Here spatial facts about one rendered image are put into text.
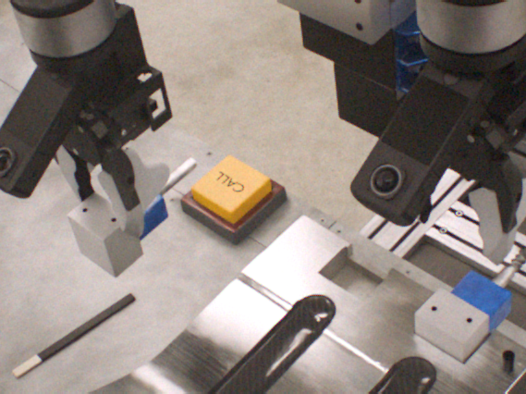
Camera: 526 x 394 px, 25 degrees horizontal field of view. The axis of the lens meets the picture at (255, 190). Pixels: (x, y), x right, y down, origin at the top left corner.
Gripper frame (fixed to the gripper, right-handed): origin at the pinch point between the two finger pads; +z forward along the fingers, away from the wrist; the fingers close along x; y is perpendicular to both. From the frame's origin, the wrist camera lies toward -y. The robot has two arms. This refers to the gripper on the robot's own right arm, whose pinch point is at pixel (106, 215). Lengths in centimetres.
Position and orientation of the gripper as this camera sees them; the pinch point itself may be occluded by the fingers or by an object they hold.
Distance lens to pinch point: 106.7
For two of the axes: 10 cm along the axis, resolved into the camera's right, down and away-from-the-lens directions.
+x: -7.3, -4.4, 5.3
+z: 1.2, 6.7, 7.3
